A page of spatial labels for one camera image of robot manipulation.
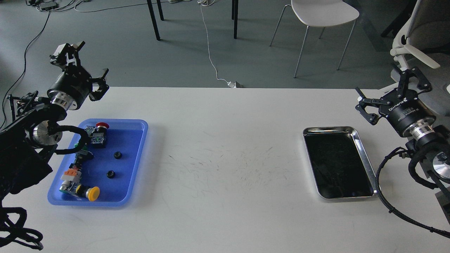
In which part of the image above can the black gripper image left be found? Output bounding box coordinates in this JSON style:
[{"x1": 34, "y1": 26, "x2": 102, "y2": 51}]
[{"x1": 47, "y1": 41, "x2": 109, "y2": 110}]

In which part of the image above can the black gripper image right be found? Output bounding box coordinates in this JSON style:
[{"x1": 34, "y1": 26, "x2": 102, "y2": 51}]
[{"x1": 354, "y1": 66, "x2": 436, "y2": 138}]

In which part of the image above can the small black gear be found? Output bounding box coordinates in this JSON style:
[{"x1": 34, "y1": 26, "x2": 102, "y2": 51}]
[
  {"x1": 106, "y1": 170, "x2": 116, "y2": 179},
  {"x1": 114, "y1": 151, "x2": 122, "y2": 160}
]

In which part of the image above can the silver metal tray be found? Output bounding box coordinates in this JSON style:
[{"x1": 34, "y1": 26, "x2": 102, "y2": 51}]
[{"x1": 302, "y1": 126, "x2": 377, "y2": 201}]

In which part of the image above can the blue plastic tray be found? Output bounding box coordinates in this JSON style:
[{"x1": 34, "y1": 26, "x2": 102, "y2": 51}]
[{"x1": 47, "y1": 118, "x2": 148, "y2": 207}]

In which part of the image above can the grey white office chair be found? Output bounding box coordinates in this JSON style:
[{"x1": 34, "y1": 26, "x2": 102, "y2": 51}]
[{"x1": 380, "y1": 0, "x2": 450, "y2": 116}]

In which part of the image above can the black table leg left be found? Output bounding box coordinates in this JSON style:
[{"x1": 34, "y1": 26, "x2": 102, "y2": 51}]
[{"x1": 147, "y1": 0, "x2": 165, "y2": 41}]

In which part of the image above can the black table leg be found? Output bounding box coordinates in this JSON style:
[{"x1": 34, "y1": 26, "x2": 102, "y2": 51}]
[
  {"x1": 147, "y1": 0, "x2": 165, "y2": 41},
  {"x1": 231, "y1": 0, "x2": 239, "y2": 39}
]

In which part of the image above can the white plastic chair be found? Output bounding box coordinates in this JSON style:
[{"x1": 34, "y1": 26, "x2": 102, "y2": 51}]
[{"x1": 270, "y1": 0, "x2": 360, "y2": 78}]

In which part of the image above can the black table leg right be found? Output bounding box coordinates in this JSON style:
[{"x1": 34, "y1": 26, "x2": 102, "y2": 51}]
[{"x1": 231, "y1": 0, "x2": 239, "y2": 39}]

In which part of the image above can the black braided cable right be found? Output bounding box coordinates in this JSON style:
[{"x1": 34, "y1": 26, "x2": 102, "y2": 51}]
[{"x1": 375, "y1": 147, "x2": 450, "y2": 239}]

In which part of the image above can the black braided cable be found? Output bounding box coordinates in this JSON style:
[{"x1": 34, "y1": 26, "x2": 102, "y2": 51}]
[
  {"x1": 375, "y1": 147, "x2": 450, "y2": 239},
  {"x1": 53, "y1": 125, "x2": 90, "y2": 155}
]

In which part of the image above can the black floor cable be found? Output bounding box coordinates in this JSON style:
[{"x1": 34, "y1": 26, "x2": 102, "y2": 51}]
[{"x1": 0, "y1": 0, "x2": 85, "y2": 129}]

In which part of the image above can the black braided cable left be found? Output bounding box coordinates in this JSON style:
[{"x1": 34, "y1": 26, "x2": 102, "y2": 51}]
[{"x1": 53, "y1": 125, "x2": 90, "y2": 155}]

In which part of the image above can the red push button switch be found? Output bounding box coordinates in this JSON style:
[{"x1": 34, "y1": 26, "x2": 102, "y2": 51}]
[{"x1": 84, "y1": 122, "x2": 109, "y2": 149}]

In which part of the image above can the green push button switch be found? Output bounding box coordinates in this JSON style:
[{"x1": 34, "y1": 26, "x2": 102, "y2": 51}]
[{"x1": 69, "y1": 145, "x2": 94, "y2": 170}]

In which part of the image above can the orange white switch module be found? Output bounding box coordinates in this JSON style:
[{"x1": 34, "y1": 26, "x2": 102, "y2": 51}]
[{"x1": 59, "y1": 168, "x2": 82, "y2": 196}]

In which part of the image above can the yellow push button switch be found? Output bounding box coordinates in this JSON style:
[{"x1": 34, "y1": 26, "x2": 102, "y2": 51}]
[{"x1": 75, "y1": 184, "x2": 100, "y2": 202}]

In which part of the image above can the white power cable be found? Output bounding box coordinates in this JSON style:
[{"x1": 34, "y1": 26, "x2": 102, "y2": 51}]
[{"x1": 198, "y1": 0, "x2": 244, "y2": 88}]

